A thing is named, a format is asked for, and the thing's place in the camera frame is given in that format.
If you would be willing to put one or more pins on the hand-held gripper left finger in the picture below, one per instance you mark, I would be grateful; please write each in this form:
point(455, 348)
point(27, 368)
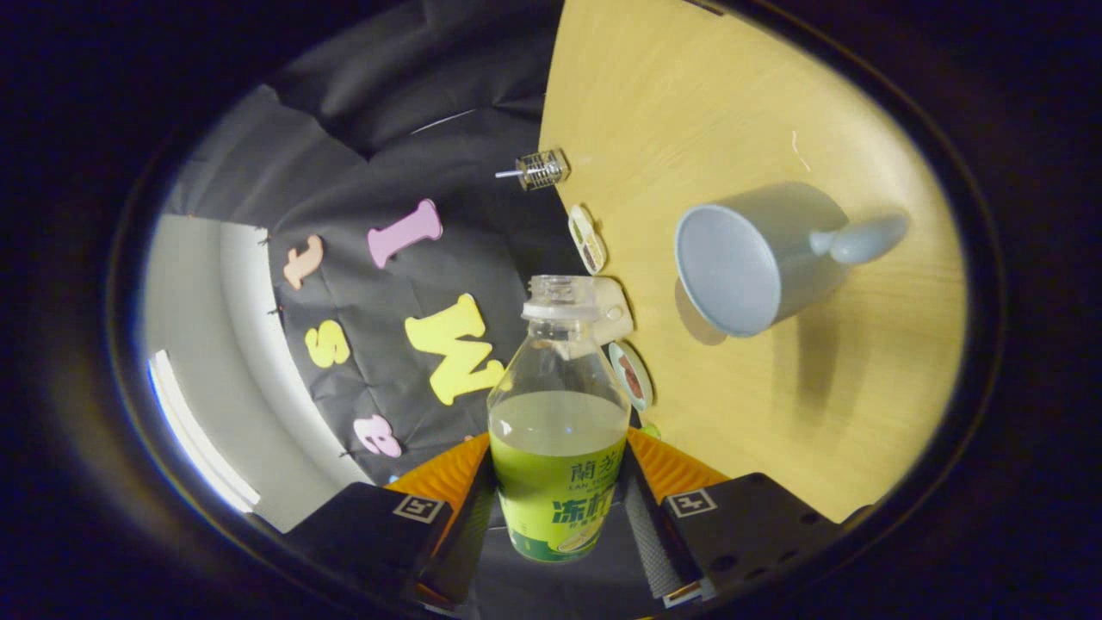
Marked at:
point(465, 542)

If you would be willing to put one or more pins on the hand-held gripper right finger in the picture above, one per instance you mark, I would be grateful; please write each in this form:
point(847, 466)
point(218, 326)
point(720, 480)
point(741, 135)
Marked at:
point(650, 534)

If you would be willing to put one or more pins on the green label juice bottle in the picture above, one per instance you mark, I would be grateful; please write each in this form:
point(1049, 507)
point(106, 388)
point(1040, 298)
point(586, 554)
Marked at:
point(555, 482)

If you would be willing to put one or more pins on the white cup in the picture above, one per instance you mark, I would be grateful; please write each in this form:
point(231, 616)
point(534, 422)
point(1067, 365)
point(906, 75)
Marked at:
point(740, 267)

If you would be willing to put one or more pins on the brown food piece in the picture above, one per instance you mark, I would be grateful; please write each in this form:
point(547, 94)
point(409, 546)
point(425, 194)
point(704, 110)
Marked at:
point(634, 379)

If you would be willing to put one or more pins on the pale green plate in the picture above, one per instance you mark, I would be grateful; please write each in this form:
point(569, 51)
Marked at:
point(622, 355)

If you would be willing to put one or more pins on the white toaster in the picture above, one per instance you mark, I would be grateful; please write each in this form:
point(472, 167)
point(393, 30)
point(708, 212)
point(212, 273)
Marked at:
point(613, 310)

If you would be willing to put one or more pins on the long ceiling light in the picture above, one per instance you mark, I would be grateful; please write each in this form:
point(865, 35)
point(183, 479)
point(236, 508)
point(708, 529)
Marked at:
point(198, 439)

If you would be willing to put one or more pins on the white divided condiment dish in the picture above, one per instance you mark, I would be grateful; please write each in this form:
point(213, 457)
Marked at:
point(587, 241)

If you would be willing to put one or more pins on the white straw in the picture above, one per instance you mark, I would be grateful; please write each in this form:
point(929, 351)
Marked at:
point(508, 173)

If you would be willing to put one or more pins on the clear glass holder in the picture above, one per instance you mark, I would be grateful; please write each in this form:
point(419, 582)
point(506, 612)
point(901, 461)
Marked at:
point(544, 169)

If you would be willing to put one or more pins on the black backdrop cloth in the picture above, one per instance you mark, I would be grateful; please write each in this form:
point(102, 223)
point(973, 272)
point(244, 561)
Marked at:
point(387, 129)

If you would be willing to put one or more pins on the wooden table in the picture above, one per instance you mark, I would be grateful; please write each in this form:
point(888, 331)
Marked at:
point(732, 86)

